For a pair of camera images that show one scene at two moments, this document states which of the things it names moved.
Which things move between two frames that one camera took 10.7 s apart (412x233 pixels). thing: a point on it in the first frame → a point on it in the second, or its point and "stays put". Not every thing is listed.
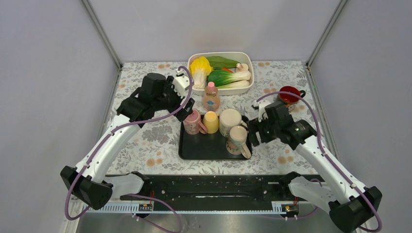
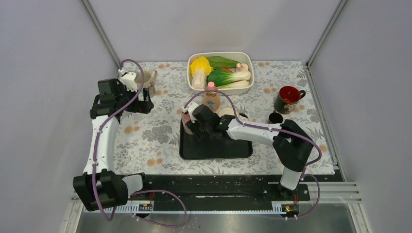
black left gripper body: [170, 99] → [137, 106]
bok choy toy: [226, 79] stays put
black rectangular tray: [207, 146] stays put
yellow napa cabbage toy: [200, 69] stays put
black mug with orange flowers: [289, 99] stays put
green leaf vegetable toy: [217, 62] stays put
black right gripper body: [267, 130] → [200, 131]
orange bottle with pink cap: [211, 100] stays put
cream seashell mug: [236, 144] → [149, 77]
